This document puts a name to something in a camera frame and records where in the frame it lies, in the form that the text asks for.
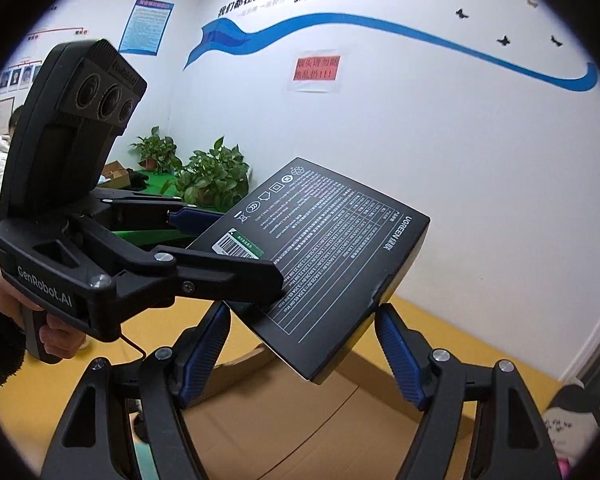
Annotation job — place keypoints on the blue wave wall decal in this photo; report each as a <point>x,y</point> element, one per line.
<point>330,22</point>

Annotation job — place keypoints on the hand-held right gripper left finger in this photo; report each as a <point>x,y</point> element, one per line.
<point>211,350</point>

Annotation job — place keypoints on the small cardboard box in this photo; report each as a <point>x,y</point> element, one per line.
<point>116,174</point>

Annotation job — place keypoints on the potted green plant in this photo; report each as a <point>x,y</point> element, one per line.
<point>212,175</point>
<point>152,147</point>

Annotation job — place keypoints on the patterned beige cloth item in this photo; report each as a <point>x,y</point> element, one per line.
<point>575,420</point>

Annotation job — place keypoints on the red notice sign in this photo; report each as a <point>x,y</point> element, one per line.
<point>315,72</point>

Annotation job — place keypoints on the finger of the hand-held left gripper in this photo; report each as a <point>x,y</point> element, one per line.
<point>195,219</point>
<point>230,275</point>

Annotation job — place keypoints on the wall photo chart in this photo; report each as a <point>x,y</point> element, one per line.
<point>25,70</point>

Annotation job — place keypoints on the black butterfly wall decal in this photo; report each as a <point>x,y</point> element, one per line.
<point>556,40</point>

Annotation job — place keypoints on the blue wall poster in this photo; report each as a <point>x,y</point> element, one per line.
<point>145,25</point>

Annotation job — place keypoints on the green table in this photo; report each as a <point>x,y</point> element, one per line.
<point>162,185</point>

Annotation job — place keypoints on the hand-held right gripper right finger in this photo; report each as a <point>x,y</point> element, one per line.
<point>400,360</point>

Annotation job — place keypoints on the white door frame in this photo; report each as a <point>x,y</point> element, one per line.
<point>597,320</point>

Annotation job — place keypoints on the person's left hand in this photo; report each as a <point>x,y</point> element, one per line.
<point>62,337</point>

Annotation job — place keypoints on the black printed box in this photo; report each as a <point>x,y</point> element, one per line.
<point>330,260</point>

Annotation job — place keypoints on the yellow desktop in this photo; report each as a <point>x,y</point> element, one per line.
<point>505,330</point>

